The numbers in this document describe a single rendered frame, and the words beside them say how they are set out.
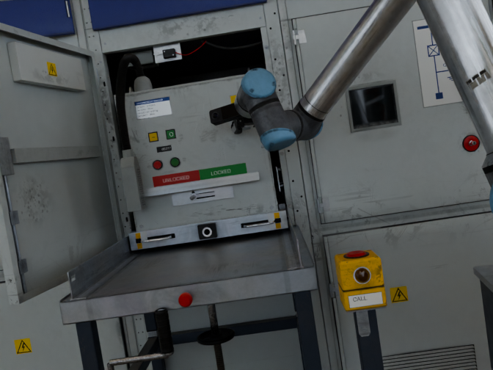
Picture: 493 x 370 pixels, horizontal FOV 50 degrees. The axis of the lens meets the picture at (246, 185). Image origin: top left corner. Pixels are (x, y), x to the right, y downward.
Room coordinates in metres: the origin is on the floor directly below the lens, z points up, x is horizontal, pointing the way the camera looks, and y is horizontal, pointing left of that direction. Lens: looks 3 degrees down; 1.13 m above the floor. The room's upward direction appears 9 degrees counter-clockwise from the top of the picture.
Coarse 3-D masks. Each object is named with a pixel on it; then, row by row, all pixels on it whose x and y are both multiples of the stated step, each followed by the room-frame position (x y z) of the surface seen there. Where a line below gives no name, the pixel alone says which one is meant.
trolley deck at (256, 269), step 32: (160, 256) 1.68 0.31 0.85; (192, 256) 1.59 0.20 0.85; (224, 256) 1.51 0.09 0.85; (256, 256) 1.44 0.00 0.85; (128, 288) 1.28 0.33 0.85; (160, 288) 1.23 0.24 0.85; (192, 288) 1.23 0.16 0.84; (224, 288) 1.22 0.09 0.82; (256, 288) 1.22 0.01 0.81; (288, 288) 1.22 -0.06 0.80; (64, 320) 1.24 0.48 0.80; (96, 320) 1.24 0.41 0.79
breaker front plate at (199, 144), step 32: (128, 96) 1.78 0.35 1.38; (160, 96) 1.77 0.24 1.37; (192, 96) 1.77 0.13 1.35; (224, 96) 1.76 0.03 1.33; (128, 128) 1.78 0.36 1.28; (160, 128) 1.77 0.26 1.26; (192, 128) 1.77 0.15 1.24; (224, 128) 1.76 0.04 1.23; (160, 160) 1.77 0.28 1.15; (192, 160) 1.77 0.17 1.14; (224, 160) 1.76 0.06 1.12; (256, 160) 1.76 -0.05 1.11; (224, 192) 1.76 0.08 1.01; (256, 192) 1.76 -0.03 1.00; (160, 224) 1.78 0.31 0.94
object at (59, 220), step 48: (0, 48) 1.46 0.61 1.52; (48, 48) 1.69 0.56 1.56; (0, 96) 1.43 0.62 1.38; (48, 96) 1.65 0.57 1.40; (0, 144) 1.36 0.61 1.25; (48, 144) 1.61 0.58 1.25; (96, 144) 1.89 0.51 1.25; (0, 192) 1.32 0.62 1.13; (48, 192) 1.57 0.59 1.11; (96, 192) 1.84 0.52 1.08; (0, 240) 1.33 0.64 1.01; (48, 240) 1.53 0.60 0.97; (96, 240) 1.78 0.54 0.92; (48, 288) 1.44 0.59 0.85
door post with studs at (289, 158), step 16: (272, 0) 1.89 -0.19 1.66; (272, 16) 1.89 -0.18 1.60; (272, 32) 1.89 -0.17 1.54; (272, 48) 1.89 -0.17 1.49; (272, 64) 1.89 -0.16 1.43; (288, 96) 1.89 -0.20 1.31; (288, 160) 1.89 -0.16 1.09; (288, 176) 1.89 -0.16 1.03; (288, 192) 1.90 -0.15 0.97; (288, 208) 1.90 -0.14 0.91; (304, 208) 1.89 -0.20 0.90; (304, 224) 1.89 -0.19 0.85; (320, 304) 1.89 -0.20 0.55; (320, 320) 1.89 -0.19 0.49; (320, 336) 1.89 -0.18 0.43; (320, 352) 1.89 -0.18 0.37
